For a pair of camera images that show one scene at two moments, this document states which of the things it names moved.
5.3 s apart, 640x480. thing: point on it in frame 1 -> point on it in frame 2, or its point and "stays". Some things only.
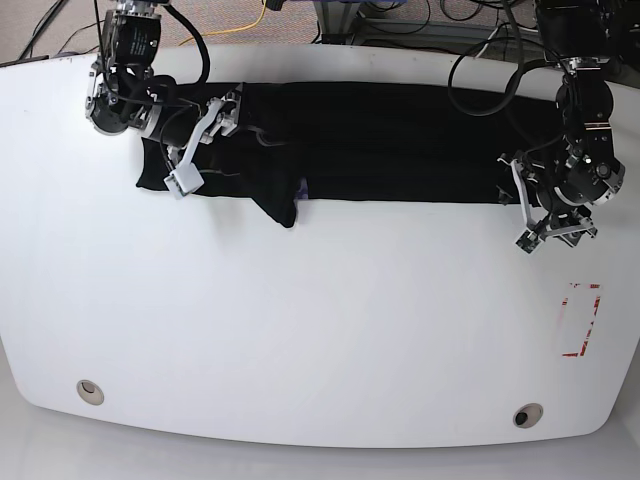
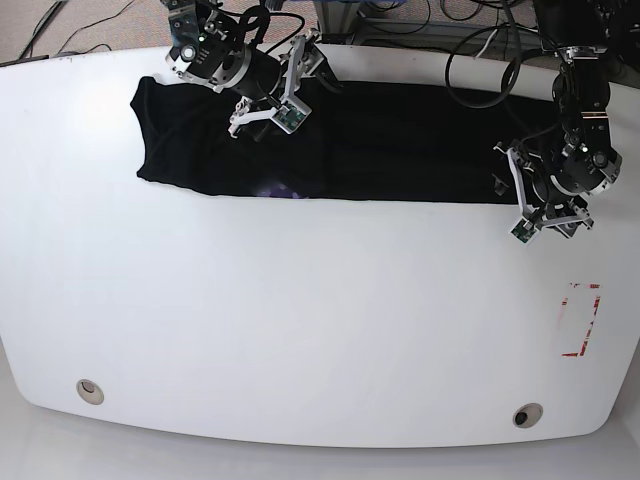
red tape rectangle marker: [591, 328] stays
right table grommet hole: [528, 415] stays
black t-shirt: [276, 143] stays
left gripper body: [220, 118] -> [293, 111]
